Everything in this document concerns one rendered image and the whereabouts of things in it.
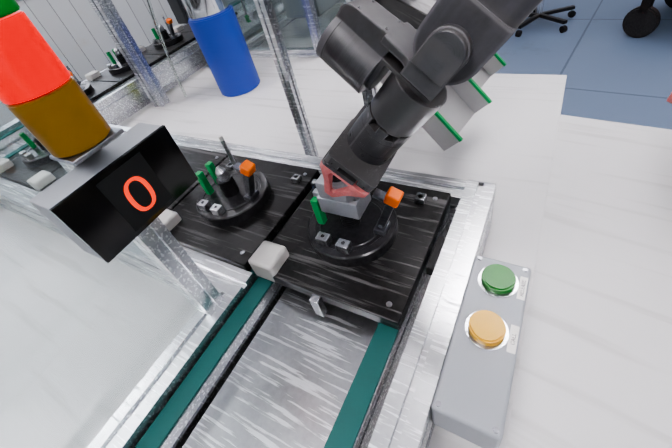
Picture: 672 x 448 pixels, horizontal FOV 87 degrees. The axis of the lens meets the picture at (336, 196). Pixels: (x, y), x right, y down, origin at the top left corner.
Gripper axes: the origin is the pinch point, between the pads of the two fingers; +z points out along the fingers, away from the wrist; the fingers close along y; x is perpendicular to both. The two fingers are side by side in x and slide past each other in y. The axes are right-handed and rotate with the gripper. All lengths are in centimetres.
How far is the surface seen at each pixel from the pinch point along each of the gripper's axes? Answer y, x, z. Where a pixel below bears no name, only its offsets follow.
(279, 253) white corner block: 9.1, -0.4, 11.5
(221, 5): -60, -60, 42
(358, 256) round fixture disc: 5.7, 8.6, 4.0
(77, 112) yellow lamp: 18.2, -21.0, -10.6
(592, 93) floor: -220, 109, 55
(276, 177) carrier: -7.7, -9.0, 21.6
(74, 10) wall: -140, -239, 212
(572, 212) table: -23.2, 37.6, -2.6
